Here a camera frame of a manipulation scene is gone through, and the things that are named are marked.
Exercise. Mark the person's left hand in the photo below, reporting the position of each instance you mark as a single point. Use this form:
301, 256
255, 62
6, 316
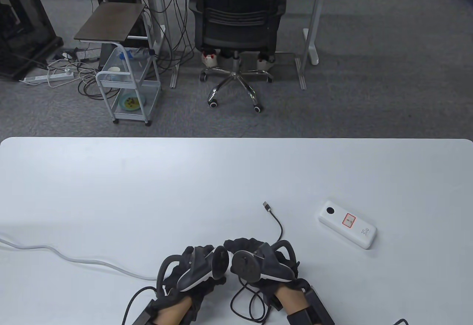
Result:
197, 299

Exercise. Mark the person's right hand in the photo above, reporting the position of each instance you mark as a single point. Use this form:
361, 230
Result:
244, 244

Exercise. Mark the white battery pack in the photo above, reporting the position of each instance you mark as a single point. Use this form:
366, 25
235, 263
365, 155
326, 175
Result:
336, 223

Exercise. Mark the person's left forearm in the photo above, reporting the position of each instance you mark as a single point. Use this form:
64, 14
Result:
172, 315

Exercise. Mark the person's right forearm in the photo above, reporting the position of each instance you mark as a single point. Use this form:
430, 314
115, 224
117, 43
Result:
293, 299

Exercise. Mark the black and white hand controller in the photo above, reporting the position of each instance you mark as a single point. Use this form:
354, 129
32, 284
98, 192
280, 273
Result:
266, 266
199, 266

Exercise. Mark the green plate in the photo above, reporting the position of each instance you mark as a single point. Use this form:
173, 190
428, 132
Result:
131, 103

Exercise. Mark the white rolling cart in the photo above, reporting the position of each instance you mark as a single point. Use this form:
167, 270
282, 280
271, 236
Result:
118, 83

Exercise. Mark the white cup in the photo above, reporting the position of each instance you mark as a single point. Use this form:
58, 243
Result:
114, 69

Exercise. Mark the black mesh office chair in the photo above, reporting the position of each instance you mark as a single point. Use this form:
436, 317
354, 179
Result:
236, 26

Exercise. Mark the clear bottle blue cap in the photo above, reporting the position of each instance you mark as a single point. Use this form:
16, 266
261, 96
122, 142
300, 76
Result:
127, 55

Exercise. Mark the long white power strip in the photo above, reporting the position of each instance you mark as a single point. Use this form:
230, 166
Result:
48, 77

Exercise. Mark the dark brown side table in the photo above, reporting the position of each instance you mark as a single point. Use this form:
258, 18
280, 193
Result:
111, 22

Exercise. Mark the black equipment stand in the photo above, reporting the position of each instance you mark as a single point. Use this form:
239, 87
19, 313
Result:
22, 44

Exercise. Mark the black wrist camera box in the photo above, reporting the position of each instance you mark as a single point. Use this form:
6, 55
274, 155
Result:
319, 310
144, 317

